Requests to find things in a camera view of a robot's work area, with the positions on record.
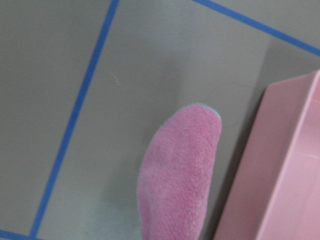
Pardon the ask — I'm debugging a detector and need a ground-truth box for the pink grey-edged cleaning cloth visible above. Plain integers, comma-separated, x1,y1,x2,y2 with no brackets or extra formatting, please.
137,103,222,240

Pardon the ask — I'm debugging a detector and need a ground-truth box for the pink plastic bin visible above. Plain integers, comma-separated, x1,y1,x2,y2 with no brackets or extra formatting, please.
214,71,320,240

